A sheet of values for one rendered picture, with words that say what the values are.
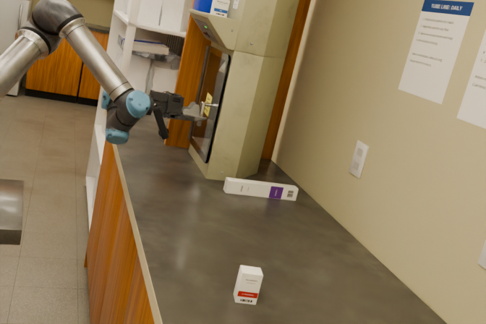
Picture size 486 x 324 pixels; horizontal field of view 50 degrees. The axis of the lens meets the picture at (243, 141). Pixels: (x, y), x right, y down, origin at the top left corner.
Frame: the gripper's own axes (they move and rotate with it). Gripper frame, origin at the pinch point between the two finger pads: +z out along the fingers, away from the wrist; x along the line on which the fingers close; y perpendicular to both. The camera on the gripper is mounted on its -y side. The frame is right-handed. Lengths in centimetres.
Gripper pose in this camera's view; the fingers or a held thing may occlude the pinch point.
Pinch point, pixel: (202, 118)
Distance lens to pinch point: 189.5
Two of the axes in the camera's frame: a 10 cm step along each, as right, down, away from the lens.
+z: 9.3, 1.3, 3.5
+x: -3.1, -2.5, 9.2
